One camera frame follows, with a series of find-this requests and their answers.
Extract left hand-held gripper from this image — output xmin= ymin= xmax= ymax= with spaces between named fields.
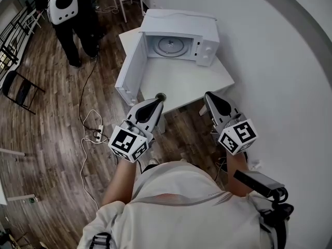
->
xmin=107 ymin=98 xmax=165 ymax=163

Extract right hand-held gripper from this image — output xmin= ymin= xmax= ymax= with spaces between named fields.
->
xmin=203 ymin=91 xmax=260 ymax=156

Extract round glass turntable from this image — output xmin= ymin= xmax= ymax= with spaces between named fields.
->
xmin=157 ymin=36 xmax=188 ymax=56

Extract person's right forearm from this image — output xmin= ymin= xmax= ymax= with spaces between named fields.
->
xmin=225 ymin=150 xmax=254 ymax=198

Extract person's left forearm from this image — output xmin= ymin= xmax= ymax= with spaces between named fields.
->
xmin=101 ymin=159 xmax=137 ymax=207

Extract white power strip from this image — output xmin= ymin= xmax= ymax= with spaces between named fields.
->
xmin=94 ymin=124 xmax=105 ymax=143

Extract person's black shorts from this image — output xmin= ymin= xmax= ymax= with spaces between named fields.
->
xmin=140 ymin=163 xmax=158 ymax=177

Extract black chest-mounted screen device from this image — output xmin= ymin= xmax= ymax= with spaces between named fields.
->
xmin=233 ymin=169 xmax=285 ymax=198

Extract white microwave oven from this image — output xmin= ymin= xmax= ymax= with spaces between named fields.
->
xmin=114 ymin=8 xmax=220 ymax=106

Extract person in white shirt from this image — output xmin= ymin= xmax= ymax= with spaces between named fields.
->
xmin=76 ymin=161 xmax=288 ymax=249

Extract white dome backpack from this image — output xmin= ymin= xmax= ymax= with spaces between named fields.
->
xmin=48 ymin=0 xmax=79 ymax=25

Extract black folding chair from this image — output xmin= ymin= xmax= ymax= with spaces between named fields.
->
xmin=2 ymin=70 xmax=46 ymax=115

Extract black floor cable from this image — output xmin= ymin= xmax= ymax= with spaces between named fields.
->
xmin=78 ymin=57 xmax=101 ymax=134

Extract white floor cable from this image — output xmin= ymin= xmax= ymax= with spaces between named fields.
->
xmin=80 ymin=109 xmax=109 ymax=210

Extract black chest device mount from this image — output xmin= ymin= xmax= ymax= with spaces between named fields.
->
xmin=258 ymin=187 xmax=295 ymax=228

